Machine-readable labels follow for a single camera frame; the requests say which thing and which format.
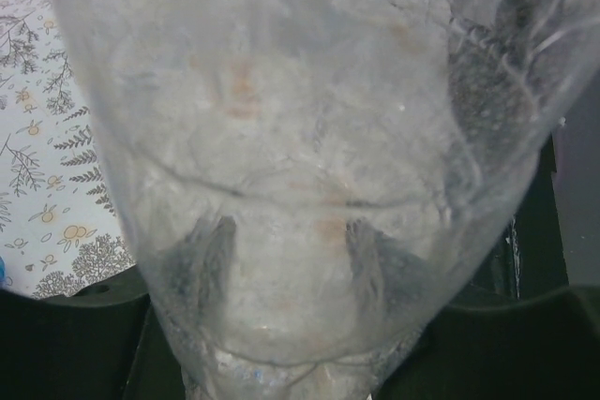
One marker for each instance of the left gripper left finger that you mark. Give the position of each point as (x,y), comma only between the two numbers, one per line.
(104,342)

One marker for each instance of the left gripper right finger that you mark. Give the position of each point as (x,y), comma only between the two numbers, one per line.
(545,348)

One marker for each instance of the clear bottle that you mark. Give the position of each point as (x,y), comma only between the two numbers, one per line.
(305,184)

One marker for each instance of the floral table mat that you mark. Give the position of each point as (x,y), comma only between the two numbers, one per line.
(59,232)

